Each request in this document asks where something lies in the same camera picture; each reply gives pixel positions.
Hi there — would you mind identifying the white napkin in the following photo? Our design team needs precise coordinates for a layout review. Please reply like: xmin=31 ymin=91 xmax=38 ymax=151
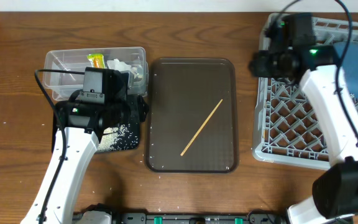
xmin=107 ymin=58 xmax=132 ymax=72

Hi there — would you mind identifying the green orange snack wrapper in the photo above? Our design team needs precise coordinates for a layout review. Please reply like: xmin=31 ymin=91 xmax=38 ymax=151
xmin=87 ymin=54 xmax=106 ymax=68

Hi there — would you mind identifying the wooden chopstick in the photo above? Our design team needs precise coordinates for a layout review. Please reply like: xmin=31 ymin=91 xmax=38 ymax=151
xmin=180 ymin=99 xmax=223 ymax=157

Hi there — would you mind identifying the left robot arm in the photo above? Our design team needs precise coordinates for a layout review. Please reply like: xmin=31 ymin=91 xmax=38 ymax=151
xmin=22 ymin=67 xmax=149 ymax=223

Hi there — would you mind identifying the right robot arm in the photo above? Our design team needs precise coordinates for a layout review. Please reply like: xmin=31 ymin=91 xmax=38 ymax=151
xmin=249 ymin=13 xmax=358 ymax=223

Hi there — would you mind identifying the grey dishwasher rack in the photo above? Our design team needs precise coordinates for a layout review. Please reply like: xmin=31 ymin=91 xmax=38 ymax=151
xmin=252 ymin=17 xmax=358 ymax=170

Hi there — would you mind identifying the spilled white rice pile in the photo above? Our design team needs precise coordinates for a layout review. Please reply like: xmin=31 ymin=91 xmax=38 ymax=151
xmin=96 ymin=123 xmax=140 ymax=153

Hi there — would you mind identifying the black plastic bin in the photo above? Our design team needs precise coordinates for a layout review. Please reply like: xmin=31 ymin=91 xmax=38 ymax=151
xmin=55 ymin=95 xmax=149 ymax=154

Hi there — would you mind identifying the brown serving tray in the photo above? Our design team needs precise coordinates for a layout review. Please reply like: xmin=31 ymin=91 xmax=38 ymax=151
xmin=144 ymin=58 xmax=239 ymax=174

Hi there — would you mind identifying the clear plastic bin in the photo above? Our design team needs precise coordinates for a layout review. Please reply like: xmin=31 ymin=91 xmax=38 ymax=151
xmin=43 ymin=47 xmax=149 ymax=101

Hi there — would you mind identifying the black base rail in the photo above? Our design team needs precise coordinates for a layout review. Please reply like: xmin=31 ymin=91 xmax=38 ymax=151
xmin=107 ymin=213 xmax=286 ymax=224

